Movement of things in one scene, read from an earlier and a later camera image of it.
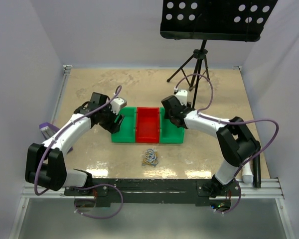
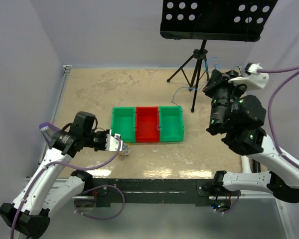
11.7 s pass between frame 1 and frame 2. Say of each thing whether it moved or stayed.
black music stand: stayed
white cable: moved
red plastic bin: stayed
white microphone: stayed
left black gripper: moved
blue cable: moved
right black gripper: moved
